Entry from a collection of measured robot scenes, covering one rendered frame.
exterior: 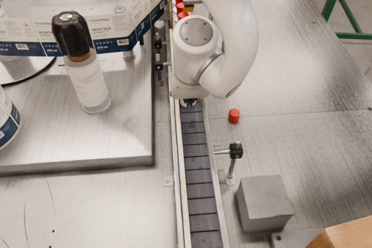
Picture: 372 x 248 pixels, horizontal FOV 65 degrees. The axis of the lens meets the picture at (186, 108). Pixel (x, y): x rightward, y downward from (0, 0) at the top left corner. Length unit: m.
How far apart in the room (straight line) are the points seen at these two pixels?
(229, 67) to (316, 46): 0.82
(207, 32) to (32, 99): 0.65
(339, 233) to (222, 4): 0.37
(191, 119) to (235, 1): 0.45
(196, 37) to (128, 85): 0.47
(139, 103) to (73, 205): 0.34
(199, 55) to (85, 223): 0.50
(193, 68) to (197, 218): 0.34
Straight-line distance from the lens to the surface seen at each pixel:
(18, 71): 1.13
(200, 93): 0.73
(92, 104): 0.88
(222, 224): 0.62
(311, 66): 1.19
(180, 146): 0.76
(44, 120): 0.95
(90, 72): 0.80
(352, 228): 0.51
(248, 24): 0.50
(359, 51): 2.89
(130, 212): 0.78
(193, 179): 0.75
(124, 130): 0.85
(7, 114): 0.91
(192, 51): 0.52
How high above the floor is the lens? 1.55
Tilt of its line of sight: 49 degrees down
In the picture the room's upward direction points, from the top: straight up
